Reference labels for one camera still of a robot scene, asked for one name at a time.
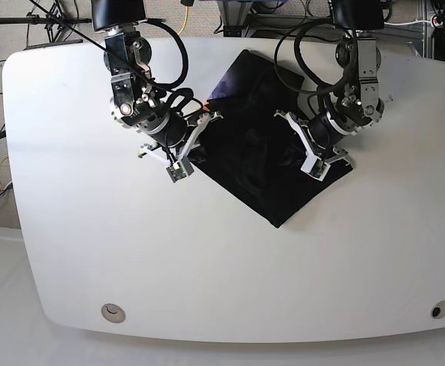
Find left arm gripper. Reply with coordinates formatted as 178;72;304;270
305;101;383;156

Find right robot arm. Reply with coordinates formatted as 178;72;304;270
91;1;195;163

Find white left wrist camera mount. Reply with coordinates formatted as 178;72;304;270
274;110;352;181

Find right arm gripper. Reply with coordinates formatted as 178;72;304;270
137;108;209;162

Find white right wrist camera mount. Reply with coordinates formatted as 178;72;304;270
139;111;224;183

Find black T-shirt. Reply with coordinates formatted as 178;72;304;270
189;50;353;227

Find yellow cable on floor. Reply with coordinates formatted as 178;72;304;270
174;0;195;38

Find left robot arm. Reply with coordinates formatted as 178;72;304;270
294;1;384;151

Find empty silver grommet hole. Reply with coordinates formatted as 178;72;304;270
101;303;126;324

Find grey metal frame base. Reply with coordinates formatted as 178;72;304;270
214;1;331;38

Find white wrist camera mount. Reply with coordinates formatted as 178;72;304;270
139;111;224;183
274;110;352;181

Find grommet hole with dark plug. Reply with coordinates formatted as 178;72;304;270
430;300;445;319

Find black tripod stand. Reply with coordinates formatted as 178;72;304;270
0;1;92;47

